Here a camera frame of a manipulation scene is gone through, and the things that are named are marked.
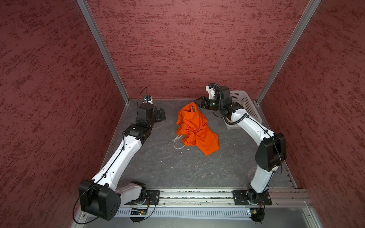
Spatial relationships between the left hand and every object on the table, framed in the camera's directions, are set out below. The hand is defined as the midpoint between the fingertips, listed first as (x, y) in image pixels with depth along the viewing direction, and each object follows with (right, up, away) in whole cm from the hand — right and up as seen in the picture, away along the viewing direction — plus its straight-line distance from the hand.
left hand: (154, 112), depth 79 cm
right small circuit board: (+55, -53, -7) cm, 77 cm away
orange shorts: (+22, -9, +14) cm, 27 cm away
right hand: (+24, +5, +4) cm, 25 cm away
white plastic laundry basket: (+65, +12, +36) cm, 76 cm away
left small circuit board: (-7, -52, -7) cm, 53 cm away
